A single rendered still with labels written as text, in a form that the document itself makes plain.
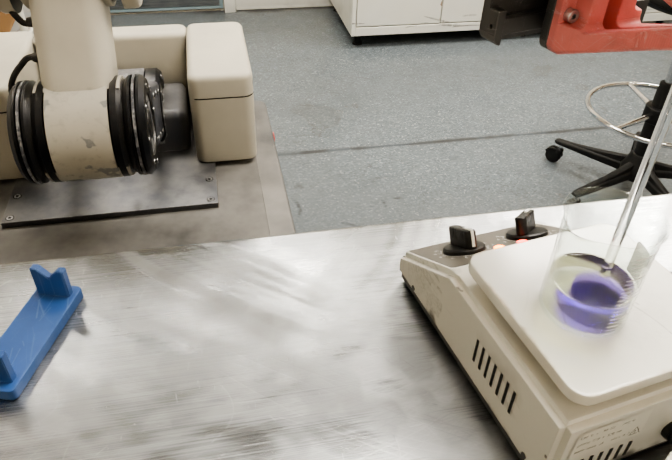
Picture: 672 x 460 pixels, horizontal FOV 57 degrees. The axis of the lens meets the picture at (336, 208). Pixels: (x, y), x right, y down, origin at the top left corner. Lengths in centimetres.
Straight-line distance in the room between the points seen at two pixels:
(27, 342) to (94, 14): 67
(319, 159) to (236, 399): 166
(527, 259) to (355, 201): 146
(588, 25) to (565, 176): 180
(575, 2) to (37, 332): 41
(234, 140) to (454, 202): 82
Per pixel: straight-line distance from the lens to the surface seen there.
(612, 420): 39
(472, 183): 201
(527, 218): 50
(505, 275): 41
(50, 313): 51
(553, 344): 37
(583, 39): 35
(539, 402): 38
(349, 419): 43
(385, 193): 191
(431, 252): 49
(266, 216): 121
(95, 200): 129
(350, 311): 49
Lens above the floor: 110
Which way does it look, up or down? 37 degrees down
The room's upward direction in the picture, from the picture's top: 2 degrees clockwise
